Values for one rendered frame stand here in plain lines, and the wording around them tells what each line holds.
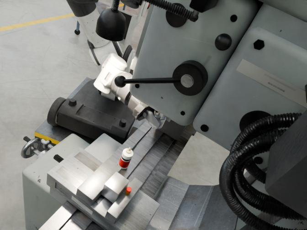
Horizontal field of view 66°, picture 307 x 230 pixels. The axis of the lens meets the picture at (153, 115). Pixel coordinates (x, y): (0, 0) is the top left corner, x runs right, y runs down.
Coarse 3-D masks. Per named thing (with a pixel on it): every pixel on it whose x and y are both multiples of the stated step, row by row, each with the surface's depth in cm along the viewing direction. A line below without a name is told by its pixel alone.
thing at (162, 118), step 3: (153, 111) 70; (156, 114) 70; (159, 114) 69; (159, 117) 70; (162, 117) 70; (165, 117) 71; (162, 120) 71; (150, 123) 73; (162, 123) 72; (153, 126) 72
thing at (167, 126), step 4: (172, 120) 109; (164, 124) 112; (168, 124) 112; (172, 124) 110; (176, 124) 109; (160, 128) 115; (164, 128) 114; (168, 128) 113; (172, 128) 112; (176, 128) 111; (180, 128) 110; (184, 128) 109; (164, 132) 115; (168, 132) 114; (172, 132) 113; (176, 132) 112; (180, 132) 111; (172, 136) 114; (176, 136) 113
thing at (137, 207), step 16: (64, 160) 79; (80, 160) 81; (96, 160) 83; (48, 176) 75; (64, 176) 75; (80, 176) 77; (64, 192) 76; (80, 208) 75; (96, 208) 71; (112, 208) 68; (128, 208) 74; (144, 208) 76; (112, 224) 69; (128, 224) 71; (144, 224) 72
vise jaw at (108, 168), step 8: (104, 168) 77; (112, 168) 78; (120, 168) 79; (96, 176) 74; (104, 176) 75; (88, 184) 71; (96, 184) 72; (80, 192) 70; (88, 192) 70; (96, 192) 70; (88, 200) 70
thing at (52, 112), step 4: (56, 100) 153; (60, 100) 154; (64, 100) 157; (52, 104) 151; (56, 104) 152; (60, 104) 153; (52, 108) 151; (56, 108) 151; (48, 112) 151; (52, 112) 150; (56, 112) 151; (48, 116) 151; (52, 116) 151; (56, 116) 154; (48, 120) 153; (52, 120) 152; (56, 120) 161; (52, 124) 155; (56, 124) 159
